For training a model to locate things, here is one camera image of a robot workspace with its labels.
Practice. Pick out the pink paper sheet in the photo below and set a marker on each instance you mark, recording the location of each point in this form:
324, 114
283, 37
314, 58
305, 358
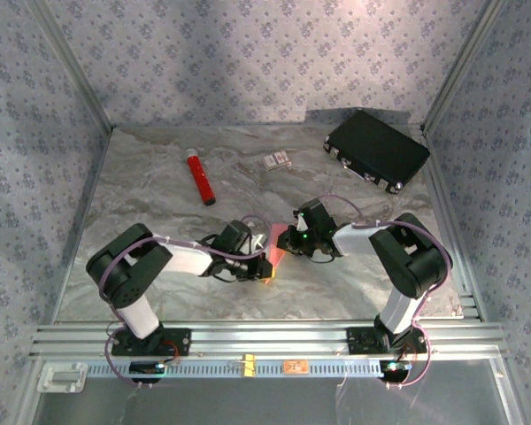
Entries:
278, 257

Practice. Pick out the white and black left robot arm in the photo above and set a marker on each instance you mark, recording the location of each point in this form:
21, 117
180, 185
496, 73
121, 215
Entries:
137, 314

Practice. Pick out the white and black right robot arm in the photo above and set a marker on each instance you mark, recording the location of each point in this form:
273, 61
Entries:
398, 310

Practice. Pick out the small playing card box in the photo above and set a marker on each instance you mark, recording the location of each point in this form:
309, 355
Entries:
277, 160

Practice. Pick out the red cylindrical tube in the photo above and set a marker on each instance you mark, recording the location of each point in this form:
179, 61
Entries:
200, 179

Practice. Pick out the orange label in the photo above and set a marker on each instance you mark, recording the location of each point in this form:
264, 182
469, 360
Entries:
296, 366

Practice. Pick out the black hard case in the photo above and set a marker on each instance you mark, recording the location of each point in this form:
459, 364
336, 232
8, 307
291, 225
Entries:
376, 148

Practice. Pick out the black left controller board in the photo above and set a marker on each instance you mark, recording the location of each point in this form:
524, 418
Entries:
146, 369

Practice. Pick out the black controller board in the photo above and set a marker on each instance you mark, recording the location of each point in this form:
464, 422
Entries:
146, 369
394, 369

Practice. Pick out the black right controller board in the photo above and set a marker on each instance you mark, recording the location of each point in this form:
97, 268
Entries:
394, 369

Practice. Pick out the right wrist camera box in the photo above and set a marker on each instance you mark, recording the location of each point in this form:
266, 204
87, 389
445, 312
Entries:
302, 228

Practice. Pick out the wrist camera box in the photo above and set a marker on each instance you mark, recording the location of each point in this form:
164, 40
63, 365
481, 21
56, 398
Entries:
302, 228
257, 241

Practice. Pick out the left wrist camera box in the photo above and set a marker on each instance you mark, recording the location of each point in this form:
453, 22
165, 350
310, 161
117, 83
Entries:
257, 241

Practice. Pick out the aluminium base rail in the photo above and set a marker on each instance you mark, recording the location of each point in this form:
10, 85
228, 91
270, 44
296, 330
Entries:
270, 338

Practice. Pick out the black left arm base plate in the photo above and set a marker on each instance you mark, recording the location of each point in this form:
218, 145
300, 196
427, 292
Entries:
177, 343

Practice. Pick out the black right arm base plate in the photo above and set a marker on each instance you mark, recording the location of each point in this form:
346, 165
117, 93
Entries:
360, 343

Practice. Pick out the aluminium side rail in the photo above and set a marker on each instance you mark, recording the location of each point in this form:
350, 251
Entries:
83, 221
447, 199

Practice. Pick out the grey metal bracket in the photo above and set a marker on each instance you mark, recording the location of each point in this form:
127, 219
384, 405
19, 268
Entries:
62, 377

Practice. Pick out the aluminium frame post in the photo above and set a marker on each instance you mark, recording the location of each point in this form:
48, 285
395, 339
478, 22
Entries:
74, 66
461, 66

